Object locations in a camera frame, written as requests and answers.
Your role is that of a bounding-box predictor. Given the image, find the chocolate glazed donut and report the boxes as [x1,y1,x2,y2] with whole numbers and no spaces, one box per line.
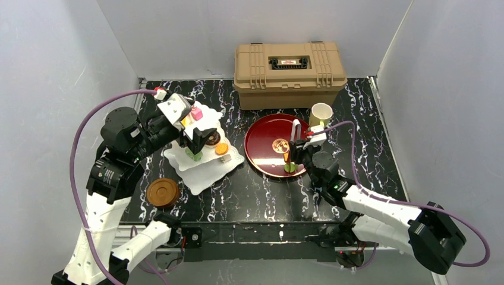
[205,131,221,148]

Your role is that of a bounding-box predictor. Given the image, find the green round macaron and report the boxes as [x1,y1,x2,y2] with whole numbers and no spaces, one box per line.
[283,162,298,173]

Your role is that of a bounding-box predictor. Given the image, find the green swirl roll cake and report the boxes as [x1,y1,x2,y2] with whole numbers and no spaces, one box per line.
[185,148,203,162]

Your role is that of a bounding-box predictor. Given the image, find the pink cake with cherry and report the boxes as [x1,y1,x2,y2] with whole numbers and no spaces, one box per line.
[191,106,203,122]

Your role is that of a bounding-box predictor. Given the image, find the orange round cookie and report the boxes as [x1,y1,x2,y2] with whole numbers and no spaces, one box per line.
[215,142,229,156]

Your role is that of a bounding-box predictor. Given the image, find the white three-tier dessert stand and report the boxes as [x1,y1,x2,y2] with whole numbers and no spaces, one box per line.
[162,101,245,195]

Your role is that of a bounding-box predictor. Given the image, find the red round tray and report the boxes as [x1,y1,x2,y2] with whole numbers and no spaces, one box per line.
[244,113,309,178]

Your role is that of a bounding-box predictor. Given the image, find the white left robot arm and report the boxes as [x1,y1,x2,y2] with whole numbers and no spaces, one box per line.
[51,107,182,284]

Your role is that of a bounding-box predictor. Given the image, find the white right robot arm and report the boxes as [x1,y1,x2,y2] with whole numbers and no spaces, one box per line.
[289,140,467,275]

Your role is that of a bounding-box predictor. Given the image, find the pale green ceramic mug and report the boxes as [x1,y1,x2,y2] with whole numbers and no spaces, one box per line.
[308,103,333,126]

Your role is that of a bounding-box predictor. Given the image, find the brown wooden coaster stack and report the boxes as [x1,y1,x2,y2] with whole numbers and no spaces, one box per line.
[146,178,181,208]

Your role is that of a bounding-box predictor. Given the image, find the tan plastic toolbox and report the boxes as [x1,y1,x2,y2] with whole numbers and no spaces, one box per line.
[234,41,348,110]

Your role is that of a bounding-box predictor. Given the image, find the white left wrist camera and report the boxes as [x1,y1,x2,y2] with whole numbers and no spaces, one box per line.
[154,87,195,130]

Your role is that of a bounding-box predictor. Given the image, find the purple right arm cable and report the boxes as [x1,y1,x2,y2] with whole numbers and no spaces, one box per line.
[308,121,492,268]

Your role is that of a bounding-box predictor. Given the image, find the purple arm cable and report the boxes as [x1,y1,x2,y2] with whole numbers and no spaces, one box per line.
[308,121,492,268]
[70,89,170,285]

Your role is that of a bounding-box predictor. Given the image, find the black base frame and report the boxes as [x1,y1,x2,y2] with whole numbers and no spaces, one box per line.
[118,220,395,264]

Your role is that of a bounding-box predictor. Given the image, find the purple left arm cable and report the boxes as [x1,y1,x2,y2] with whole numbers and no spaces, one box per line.
[70,89,170,285]

